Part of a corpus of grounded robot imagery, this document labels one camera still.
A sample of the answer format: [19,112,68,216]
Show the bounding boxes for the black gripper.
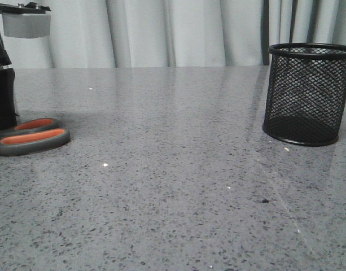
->
[0,41,17,130]

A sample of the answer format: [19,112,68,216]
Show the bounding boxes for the grey orange handled scissors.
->
[0,118,71,156]

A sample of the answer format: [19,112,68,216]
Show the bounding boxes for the black mesh metal bucket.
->
[262,43,346,146]

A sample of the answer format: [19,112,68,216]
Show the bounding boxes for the pale grey curtain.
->
[3,1,346,68]

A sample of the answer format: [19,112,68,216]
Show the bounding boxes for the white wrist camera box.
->
[2,14,51,38]

